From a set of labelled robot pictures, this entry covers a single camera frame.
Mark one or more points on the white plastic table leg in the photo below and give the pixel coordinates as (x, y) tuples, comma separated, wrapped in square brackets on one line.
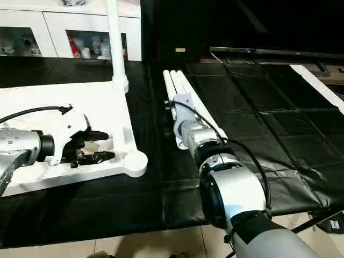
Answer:
[(115, 43), (171, 86), (201, 107), (180, 83)]

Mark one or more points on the white plastic table top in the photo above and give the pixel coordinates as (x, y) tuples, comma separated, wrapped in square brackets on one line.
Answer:
[(64, 99)]

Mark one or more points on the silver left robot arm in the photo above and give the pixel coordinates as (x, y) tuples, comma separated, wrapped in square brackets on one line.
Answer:
[(21, 150)]

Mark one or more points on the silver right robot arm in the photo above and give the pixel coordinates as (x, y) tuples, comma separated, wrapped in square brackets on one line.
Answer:
[(236, 193)]

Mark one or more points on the small brown label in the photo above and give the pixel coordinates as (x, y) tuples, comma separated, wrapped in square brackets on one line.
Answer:
[(180, 50)]

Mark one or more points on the black mat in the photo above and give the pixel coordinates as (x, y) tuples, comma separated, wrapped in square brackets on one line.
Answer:
[(269, 134)]

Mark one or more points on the black cabinet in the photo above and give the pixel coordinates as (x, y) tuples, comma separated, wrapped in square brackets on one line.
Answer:
[(242, 24)]

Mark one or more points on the white glass-door cabinet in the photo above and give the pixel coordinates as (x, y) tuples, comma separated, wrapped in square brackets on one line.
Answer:
[(59, 29)]

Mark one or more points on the grey object on cabinet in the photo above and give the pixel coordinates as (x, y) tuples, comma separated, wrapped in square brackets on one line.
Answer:
[(74, 2)]

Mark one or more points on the white flat strip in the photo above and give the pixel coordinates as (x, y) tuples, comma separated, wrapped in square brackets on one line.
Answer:
[(320, 86)]

